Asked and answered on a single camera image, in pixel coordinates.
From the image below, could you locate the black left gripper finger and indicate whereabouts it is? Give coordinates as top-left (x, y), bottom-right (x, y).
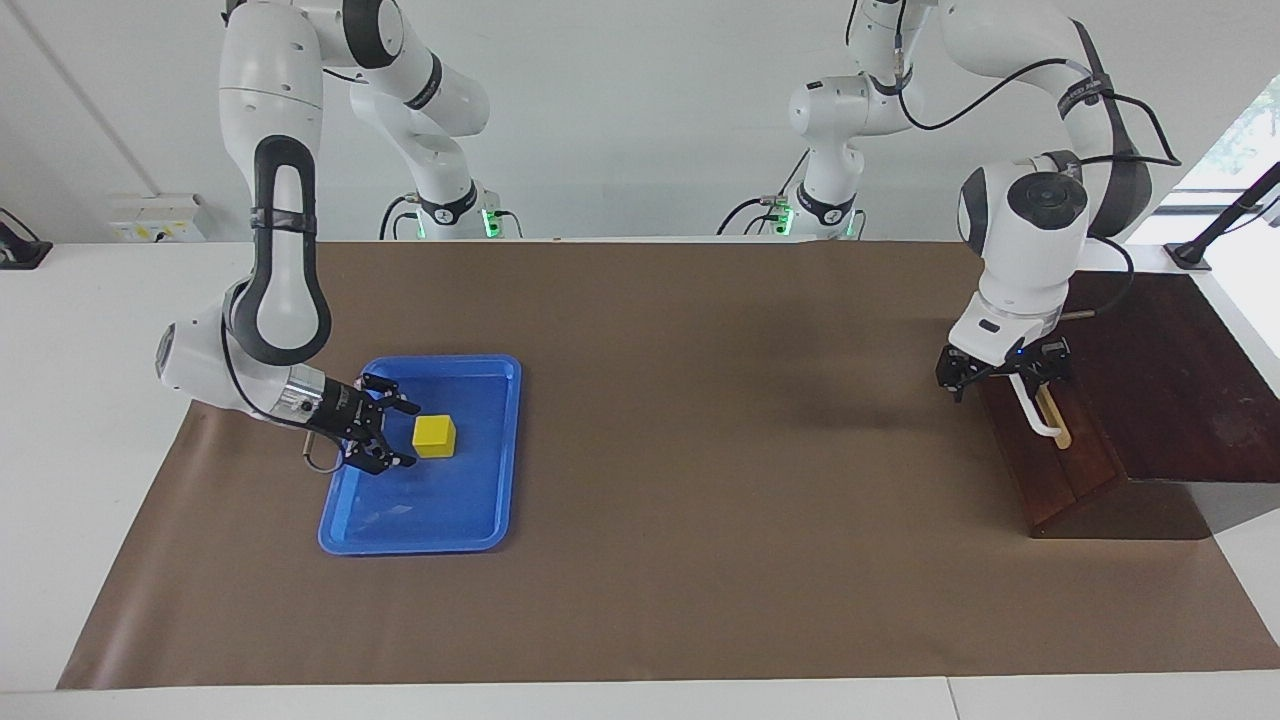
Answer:
top-left (935, 345), bottom-right (989, 403)
top-left (1028, 338), bottom-right (1073, 387)

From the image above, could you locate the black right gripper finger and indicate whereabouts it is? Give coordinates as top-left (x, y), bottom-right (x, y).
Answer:
top-left (360, 373), bottom-right (422, 416)
top-left (343, 433), bottom-right (419, 477)

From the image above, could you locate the yellow cube block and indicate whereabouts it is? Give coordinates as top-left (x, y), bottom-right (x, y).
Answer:
top-left (412, 413), bottom-right (458, 460)

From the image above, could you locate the wooden drawer with white handle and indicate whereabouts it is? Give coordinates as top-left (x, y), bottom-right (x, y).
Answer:
top-left (985, 370), bottom-right (1127, 507)

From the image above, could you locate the blue plastic tray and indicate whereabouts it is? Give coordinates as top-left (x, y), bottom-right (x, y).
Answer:
top-left (317, 354), bottom-right (524, 557)

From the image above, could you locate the dark wooden cabinet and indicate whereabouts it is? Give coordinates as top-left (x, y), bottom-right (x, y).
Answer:
top-left (978, 270), bottom-right (1280, 542)

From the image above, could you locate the black pole stand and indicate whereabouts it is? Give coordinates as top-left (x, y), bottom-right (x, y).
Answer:
top-left (1164, 160), bottom-right (1280, 272)

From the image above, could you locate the brown table mat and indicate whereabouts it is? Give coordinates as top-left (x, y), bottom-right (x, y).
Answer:
top-left (57, 238), bottom-right (1280, 691)

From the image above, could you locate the small black stand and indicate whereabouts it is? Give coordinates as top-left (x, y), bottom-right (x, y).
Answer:
top-left (0, 207), bottom-right (54, 270)

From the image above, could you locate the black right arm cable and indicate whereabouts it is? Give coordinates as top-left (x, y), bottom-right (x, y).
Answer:
top-left (302, 425), bottom-right (349, 471)

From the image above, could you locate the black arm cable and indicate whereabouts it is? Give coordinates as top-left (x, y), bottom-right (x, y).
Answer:
top-left (302, 425), bottom-right (349, 471)
top-left (893, 20), bottom-right (1183, 321)

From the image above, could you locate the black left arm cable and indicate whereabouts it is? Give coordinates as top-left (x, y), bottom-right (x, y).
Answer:
top-left (893, 20), bottom-right (1183, 321)

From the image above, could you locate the thin grey base cable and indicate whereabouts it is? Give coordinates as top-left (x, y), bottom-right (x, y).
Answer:
top-left (757, 150), bottom-right (811, 208)

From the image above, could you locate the white wall outlet box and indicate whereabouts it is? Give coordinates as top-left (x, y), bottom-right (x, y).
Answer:
top-left (108, 194), bottom-right (207, 244)

